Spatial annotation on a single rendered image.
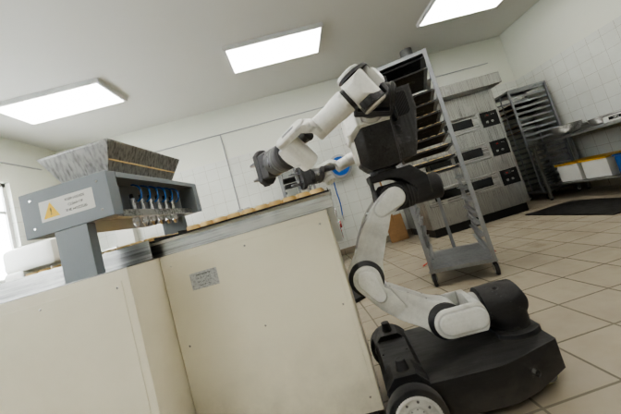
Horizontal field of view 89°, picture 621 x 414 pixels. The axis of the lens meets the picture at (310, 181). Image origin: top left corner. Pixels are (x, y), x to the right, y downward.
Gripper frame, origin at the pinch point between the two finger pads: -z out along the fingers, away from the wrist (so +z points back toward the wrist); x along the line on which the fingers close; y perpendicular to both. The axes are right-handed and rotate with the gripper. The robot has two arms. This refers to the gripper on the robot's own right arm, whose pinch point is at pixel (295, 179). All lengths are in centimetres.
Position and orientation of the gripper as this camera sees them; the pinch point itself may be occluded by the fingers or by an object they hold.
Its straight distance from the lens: 169.7
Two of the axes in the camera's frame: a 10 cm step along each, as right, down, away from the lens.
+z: 7.3, -1.5, 6.6
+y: 6.2, -2.6, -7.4
